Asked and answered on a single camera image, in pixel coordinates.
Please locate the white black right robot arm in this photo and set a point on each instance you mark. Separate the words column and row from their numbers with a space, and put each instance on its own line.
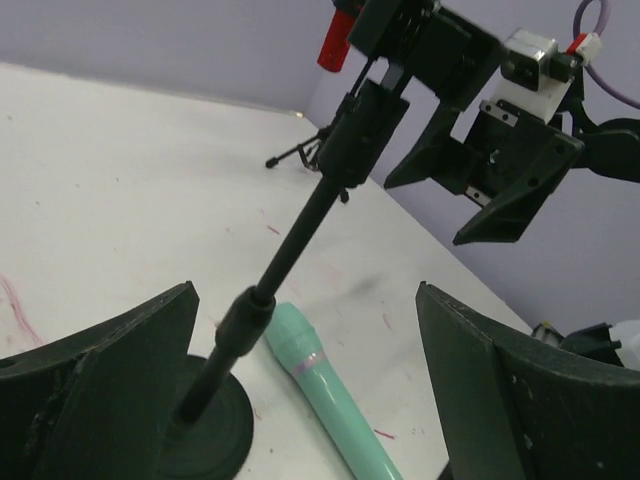
column 611, row 148

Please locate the black round-base stand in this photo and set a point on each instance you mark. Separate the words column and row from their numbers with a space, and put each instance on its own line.
column 211, row 431

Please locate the red glitter microphone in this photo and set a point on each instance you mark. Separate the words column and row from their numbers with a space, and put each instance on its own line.
column 336, row 45

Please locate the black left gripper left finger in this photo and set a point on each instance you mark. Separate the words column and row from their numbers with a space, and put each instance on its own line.
column 96, row 404

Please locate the black tripod shock-mount stand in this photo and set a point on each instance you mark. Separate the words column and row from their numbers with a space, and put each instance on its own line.
column 309, row 149

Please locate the teal microphone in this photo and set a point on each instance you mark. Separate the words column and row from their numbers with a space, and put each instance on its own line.
column 297, row 347

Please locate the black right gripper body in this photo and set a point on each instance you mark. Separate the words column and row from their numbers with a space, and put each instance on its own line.
column 510, row 157

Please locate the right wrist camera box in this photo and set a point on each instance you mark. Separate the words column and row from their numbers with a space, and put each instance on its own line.
column 536, row 74

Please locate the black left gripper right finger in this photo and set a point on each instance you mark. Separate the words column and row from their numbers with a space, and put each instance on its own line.
column 531, row 406

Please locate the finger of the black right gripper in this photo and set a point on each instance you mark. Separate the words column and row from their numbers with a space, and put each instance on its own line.
column 423, row 157
column 506, row 217

